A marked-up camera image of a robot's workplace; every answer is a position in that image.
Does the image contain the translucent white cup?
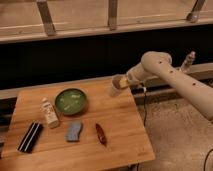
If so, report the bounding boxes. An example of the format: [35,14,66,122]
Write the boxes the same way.
[109,75,122,97]

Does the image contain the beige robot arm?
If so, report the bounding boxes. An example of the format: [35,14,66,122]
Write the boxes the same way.
[118,51,213,123]

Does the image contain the green ceramic bowl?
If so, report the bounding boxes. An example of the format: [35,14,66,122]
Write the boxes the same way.
[55,88,87,116]

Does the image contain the wooden table board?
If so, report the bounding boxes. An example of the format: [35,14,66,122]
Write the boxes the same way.
[0,79,155,171]

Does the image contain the clear bottle in background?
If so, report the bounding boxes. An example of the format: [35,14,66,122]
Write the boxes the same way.
[180,51,195,72]

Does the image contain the blue sponge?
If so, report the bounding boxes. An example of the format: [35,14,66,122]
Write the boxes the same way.
[66,121,83,142]

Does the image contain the white plastic bottle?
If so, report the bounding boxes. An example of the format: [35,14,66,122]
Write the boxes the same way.
[42,98,59,129]

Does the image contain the black striped box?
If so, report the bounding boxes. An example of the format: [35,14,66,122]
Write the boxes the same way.
[17,122,43,153]

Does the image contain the black cable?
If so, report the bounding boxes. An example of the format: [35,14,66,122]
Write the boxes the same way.
[142,90,148,128]

